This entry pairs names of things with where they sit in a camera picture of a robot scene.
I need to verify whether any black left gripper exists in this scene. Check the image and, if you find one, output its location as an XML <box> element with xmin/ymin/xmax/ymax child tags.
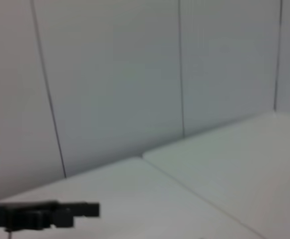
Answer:
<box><xmin>0</xmin><ymin>200</ymin><xmax>101</xmax><ymax>232</ymax></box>

